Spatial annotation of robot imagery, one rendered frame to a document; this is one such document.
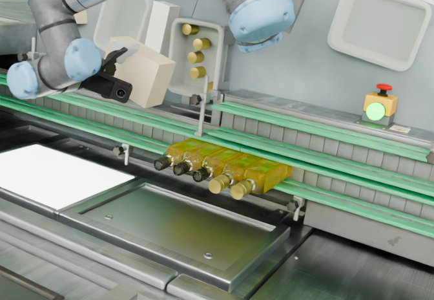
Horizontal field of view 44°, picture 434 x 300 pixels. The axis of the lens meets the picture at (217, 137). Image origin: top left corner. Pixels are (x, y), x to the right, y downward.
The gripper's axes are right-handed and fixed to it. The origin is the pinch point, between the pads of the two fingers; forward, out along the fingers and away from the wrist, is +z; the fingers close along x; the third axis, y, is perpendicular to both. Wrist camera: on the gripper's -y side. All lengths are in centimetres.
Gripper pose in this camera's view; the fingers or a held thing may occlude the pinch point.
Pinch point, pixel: (133, 72)
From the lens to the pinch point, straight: 140.2
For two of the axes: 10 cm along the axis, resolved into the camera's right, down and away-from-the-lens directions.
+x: -3.5, 8.5, 3.8
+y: -8.0, -4.9, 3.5
